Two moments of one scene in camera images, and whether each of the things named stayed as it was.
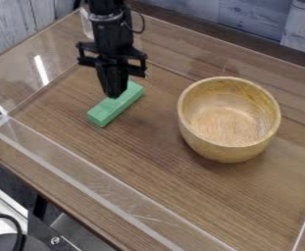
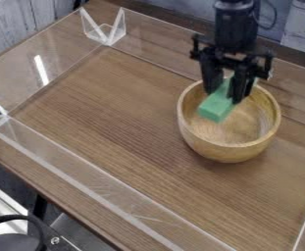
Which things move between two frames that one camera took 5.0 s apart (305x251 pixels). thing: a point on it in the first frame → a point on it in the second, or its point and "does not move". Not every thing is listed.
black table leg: x=39 y=207 does not move
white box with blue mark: x=301 y=30 does not move
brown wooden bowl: x=228 y=117 does not move
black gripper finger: x=107 y=75 → x=242 y=82
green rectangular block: x=110 y=107 → x=217 y=103
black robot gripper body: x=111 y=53 → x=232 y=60
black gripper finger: x=115 y=79 → x=213 y=71
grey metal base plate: x=66 y=235 does not move
